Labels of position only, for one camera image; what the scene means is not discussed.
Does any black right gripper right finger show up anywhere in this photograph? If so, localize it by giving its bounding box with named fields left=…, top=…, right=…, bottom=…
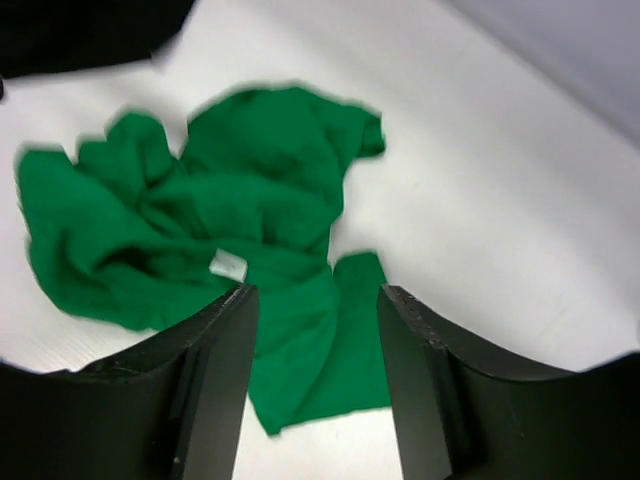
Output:
left=377, top=285, right=639, bottom=480

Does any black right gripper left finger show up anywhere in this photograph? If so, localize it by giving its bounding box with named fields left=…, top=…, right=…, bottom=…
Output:
left=1, top=286, right=259, bottom=480

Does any green t shirt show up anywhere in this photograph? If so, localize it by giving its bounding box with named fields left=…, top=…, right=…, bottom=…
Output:
left=16, top=86, right=390, bottom=435

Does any black t shirt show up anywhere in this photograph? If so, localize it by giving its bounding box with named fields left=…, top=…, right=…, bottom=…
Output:
left=1, top=0, right=195, bottom=79

